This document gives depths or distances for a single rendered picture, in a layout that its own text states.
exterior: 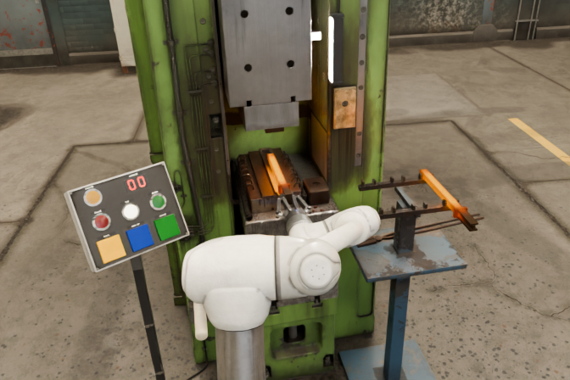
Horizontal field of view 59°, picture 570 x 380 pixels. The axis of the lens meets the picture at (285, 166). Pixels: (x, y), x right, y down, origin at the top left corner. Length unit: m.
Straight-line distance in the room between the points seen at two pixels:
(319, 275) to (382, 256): 1.09
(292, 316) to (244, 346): 1.24
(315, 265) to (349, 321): 1.74
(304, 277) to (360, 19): 1.23
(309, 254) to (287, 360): 1.55
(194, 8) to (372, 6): 0.65
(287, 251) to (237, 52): 0.92
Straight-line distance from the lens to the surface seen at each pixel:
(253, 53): 1.77
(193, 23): 1.88
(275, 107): 1.84
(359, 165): 2.20
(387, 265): 2.02
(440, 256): 2.10
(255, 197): 2.01
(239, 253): 1.02
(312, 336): 2.49
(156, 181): 1.84
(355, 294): 2.60
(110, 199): 1.80
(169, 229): 1.84
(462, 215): 1.84
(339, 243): 1.36
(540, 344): 2.98
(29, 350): 3.08
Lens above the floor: 1.99
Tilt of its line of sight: 27 degrees down
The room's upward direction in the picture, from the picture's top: 2 degrees counter-clockwise
